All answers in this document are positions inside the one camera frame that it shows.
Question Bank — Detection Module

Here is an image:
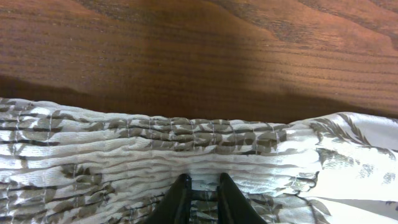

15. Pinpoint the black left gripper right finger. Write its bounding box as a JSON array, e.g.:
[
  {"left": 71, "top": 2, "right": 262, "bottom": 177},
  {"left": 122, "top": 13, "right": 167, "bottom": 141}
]
[{"left": 217, "top": 172, "right": 267, "bottom": 224}]

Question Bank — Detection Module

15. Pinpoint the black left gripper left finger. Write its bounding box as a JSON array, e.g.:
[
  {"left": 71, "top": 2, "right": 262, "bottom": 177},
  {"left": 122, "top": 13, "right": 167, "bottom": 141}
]
[{"left": 144, "top": 174, "right": 192, "bottom": 224}]

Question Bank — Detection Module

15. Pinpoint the white fern print dress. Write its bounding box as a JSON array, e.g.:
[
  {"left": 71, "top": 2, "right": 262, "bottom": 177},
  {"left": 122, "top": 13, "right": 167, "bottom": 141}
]
[{"left": 1, "top": 98, "right": 397, "bottom": 223}]

